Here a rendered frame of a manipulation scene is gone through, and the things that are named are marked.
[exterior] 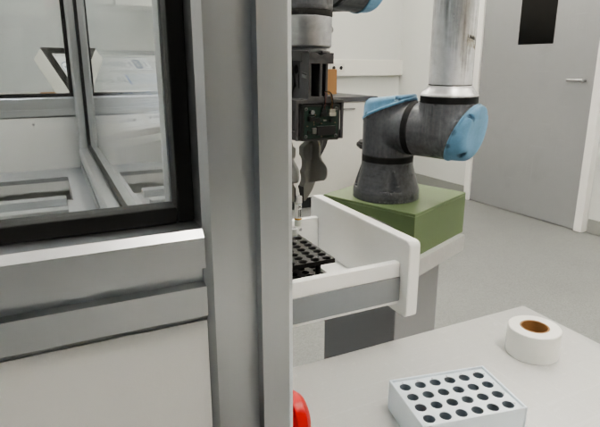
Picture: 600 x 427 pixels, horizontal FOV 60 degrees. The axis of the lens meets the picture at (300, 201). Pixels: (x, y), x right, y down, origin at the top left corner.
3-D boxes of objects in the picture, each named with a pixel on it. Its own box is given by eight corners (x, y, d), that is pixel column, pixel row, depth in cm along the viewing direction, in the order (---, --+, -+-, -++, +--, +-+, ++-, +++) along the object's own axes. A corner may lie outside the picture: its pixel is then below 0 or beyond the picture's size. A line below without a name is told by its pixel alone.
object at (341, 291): (314, 246, 94) (314, 214, 93) (399, 304, 72) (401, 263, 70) (76, 286, 78) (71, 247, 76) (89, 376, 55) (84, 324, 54)
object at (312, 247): (282, 227, 86) (282, 223, 86) (335, 262, 71) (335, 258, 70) (272, 228, 85) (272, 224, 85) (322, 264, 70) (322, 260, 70)
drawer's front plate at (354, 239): (319, 250, 97) (319, 193, 94) (416, 316, 72) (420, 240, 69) (310, 252, 96) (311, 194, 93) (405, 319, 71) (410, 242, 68)
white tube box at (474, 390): (479, 391, 65) (482, 364, 64) (524, 437, 57) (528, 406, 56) (387, 407, 62) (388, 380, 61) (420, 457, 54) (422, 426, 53)
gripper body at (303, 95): (293, 146, 67) (294, 49, 64) (268, 138, 75) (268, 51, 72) (344, 143, 71) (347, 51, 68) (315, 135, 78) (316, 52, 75)
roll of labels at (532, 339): (541, 372, 69) (545, 344, 68) (495, 348, 74) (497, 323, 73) (568, 355, 73) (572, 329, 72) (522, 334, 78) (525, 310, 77)
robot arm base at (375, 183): (379, 184, 131) (380, 145, 129) (431, 195, 121) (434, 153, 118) (339, 195, 121) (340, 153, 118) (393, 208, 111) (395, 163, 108)
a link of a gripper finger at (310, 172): (316, 208, 73) (314, 143, 71) (298, 198, 78) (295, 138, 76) (336, 205, 74) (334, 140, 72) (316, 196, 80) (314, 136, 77)
